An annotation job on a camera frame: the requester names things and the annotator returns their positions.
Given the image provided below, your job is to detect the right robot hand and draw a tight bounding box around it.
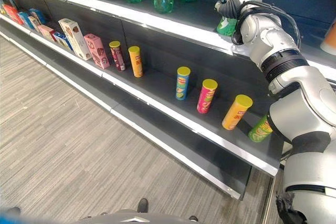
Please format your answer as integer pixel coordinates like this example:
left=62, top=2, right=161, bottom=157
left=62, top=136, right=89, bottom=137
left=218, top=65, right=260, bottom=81
left=214, top=0, right=244, bottom=20

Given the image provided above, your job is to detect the dark grey shelf unit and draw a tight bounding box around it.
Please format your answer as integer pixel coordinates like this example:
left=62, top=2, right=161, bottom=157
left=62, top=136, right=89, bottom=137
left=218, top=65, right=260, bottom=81
left=0, top=0, right=336, bottom=200

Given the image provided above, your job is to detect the green bottle with white label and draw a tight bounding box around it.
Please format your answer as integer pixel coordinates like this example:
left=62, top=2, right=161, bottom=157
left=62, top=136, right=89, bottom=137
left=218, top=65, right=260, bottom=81
left=216, top=16, right=238, bottom=37

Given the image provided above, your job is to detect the tall white cookie box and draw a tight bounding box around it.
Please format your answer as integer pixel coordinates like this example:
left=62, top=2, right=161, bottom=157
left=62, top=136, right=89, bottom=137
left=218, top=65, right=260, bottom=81
left=58, top=18, right=93, bottom=61

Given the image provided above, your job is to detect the green chips can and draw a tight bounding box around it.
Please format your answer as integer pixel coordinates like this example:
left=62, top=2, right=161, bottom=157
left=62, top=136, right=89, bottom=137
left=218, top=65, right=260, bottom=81
left=248, top=115, right=274, bottom=143

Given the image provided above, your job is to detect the blue and white box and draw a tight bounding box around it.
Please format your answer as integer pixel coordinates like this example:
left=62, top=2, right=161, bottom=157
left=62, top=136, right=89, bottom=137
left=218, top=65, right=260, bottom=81
left=53, top=31, right=75, bottom=52

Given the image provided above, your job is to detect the red box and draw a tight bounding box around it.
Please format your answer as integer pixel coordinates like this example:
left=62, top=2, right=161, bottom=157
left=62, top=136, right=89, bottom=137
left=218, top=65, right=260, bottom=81
left=3, top=4, right=24, bottom=26

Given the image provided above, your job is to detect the light blue box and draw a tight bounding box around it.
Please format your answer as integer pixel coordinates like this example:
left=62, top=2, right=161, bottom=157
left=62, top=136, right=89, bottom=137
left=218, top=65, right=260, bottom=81
left=17, top=11, right=34, bottom=30

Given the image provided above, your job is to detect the pink chips can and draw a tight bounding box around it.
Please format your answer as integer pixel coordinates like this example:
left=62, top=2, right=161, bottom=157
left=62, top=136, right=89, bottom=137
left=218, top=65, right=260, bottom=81
left=196, top=79, right=218, bottom=114

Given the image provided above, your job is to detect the flat pink box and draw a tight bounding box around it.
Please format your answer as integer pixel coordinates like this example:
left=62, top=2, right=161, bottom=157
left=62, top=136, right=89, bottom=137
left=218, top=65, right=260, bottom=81
left=37, top=24, right=57, bottom=42

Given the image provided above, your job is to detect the grey robot torso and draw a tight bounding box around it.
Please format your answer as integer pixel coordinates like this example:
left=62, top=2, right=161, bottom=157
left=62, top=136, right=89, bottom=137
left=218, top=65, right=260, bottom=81
left=77, top=208, right=201, bottom=224

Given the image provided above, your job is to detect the yellow-orange chips can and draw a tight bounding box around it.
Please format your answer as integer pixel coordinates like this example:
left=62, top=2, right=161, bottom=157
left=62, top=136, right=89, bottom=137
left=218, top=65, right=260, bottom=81
left=128, top=46, right=144, bottom=78

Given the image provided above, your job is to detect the orange chips can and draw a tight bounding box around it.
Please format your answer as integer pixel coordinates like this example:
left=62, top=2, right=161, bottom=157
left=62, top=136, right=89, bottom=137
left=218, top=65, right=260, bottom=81
left=222, top=94, right=254, bottom=131

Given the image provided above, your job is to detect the maroon chips can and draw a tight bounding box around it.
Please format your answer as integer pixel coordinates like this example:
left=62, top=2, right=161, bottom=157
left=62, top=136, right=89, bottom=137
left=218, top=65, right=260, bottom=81
left=109, top=40, right=127, bottom=72

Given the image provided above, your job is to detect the blue snack pack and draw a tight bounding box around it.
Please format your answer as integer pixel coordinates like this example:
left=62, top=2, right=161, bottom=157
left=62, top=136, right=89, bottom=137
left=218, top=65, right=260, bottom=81
left=28, top=8, right=47, bottom=25

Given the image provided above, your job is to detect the beige snack box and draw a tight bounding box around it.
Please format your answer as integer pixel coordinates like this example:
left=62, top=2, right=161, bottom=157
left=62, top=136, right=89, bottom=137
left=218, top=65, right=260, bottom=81
left=28, top=16, right=42, bottom=35

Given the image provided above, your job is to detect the pink snack box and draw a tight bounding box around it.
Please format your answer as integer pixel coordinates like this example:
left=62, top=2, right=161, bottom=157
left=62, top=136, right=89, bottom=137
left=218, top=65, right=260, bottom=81
left=83, top=33, right=111, bottom=70

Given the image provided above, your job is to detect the orange and white container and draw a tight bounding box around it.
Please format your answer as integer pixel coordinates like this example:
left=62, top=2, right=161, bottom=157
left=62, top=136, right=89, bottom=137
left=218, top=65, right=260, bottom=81
left=320, top=26, right=336, bottom=56

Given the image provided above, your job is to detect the blue chips can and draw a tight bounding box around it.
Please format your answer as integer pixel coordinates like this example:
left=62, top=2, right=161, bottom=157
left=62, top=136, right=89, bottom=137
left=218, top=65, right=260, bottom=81
left=175, top=66, right=191, bottom=101

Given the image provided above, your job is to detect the dark robot foot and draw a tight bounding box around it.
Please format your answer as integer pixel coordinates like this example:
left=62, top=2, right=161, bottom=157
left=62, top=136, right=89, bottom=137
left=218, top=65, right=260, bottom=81
left=0, top=206, right=22, bottom=218
left=136, top=198, right=150, bottom=214

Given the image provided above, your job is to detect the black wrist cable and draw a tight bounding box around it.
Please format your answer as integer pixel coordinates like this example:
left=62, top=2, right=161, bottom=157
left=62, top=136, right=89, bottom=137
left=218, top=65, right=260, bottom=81
left=243, top=0, right=301, bottom=49

